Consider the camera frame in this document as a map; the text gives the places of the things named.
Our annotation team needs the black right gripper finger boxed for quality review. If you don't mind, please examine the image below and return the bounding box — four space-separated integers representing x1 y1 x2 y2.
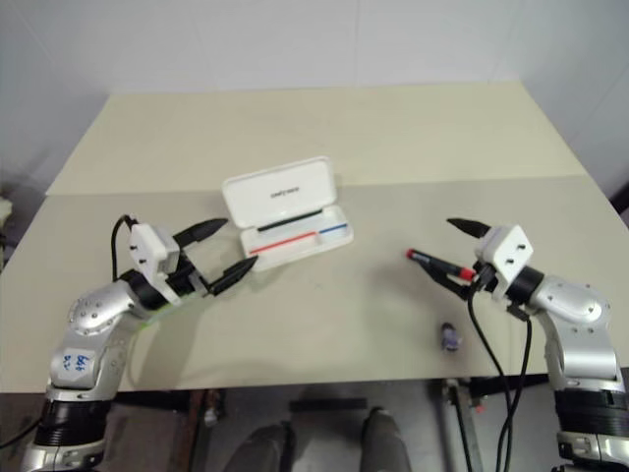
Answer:
445 217 491 239
428 267 474 302

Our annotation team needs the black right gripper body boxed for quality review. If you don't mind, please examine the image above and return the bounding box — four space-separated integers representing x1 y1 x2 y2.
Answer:
472 263 498 296

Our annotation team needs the white label with blue writing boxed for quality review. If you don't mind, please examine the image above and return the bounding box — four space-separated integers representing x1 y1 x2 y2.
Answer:
52 346 99 384

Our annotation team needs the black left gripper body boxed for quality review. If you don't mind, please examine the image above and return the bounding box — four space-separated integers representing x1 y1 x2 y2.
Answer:
164 259 218 299

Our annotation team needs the black marker with red cap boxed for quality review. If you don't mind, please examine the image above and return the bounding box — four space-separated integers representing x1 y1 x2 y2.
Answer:
405 249 478 282

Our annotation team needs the grey metal table leg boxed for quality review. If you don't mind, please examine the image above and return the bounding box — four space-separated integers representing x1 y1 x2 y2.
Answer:
438 379 476 472

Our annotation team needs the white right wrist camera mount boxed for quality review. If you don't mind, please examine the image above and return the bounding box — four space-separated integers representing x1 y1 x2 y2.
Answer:
474 224 535 303

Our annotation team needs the white open pencil case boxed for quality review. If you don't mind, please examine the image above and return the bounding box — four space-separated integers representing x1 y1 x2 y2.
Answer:
220 155 356 273

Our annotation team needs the red and blue thin stick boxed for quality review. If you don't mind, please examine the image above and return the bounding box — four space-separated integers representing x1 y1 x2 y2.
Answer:
249 224 349 255

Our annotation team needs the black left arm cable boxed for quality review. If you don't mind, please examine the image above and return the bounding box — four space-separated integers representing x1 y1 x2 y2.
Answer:
110 213 142 284

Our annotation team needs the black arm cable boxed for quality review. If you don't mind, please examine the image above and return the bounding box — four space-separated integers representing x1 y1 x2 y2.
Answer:
110 213 142 284
496 314 535 472
466 272 515 472

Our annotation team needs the black pen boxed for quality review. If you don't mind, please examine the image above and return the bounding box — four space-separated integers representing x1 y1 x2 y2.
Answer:
257 209 324 233

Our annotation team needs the black table frame bar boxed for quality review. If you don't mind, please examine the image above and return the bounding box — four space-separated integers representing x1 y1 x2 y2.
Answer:
288 396 369 413

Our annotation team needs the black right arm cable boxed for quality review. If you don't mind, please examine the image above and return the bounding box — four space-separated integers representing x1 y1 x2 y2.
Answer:
466 272 515 472
496 314 535 472

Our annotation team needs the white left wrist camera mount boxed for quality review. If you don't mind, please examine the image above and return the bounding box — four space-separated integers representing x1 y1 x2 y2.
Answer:
126 223 186 304

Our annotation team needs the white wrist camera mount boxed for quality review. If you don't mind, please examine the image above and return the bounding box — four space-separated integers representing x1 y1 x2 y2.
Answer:
126 223 186 304
474 224 535 303

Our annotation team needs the small purple eraser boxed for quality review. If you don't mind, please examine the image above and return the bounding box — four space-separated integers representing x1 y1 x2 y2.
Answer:
439 322 466 353

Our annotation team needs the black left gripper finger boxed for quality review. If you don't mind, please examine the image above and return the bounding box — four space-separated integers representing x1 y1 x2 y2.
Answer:
202 258 258 298
170 218 229 258

